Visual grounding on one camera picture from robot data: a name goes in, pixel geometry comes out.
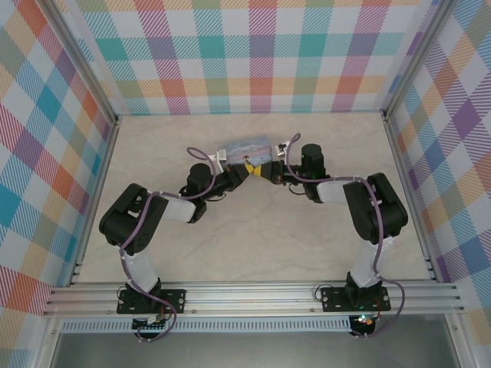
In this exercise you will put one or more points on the aluminium side rail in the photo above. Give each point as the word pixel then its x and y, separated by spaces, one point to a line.
pixel 104 165

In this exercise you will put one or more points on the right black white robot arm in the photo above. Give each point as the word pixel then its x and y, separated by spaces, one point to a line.
pixel 376 207

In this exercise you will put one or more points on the small circuit board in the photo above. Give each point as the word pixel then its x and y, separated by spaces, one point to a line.
pixel 364 322
pixel 151 326

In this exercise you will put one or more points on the light blue cloth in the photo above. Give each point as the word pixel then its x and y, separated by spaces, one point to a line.
pixel 247 147

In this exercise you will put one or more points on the long aluminium base rail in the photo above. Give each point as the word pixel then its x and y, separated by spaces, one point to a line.
pixel 249 301

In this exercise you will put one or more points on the grey metal shelf panel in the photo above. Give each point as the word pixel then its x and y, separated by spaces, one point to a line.
pixel 249 352

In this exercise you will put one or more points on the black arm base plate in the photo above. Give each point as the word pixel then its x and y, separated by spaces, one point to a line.
pixel 331 301
pixel 174 301

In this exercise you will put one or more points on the aluminium corner post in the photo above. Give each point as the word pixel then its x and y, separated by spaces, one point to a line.
pixel 413 57
pixel 85 61

